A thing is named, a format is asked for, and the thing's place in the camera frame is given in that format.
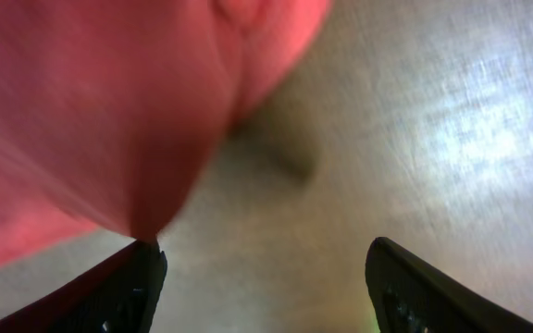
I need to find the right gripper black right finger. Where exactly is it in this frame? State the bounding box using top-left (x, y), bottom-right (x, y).
top-left (365, 237), bottom-right (533, 333)

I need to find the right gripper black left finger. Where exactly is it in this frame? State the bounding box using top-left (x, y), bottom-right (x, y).
top-left (0, 240), bottom-right (167, 333)

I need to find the orange printed t-shirt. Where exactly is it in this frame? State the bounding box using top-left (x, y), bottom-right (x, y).
top-left (0, 0), bottom-right (331, 266)

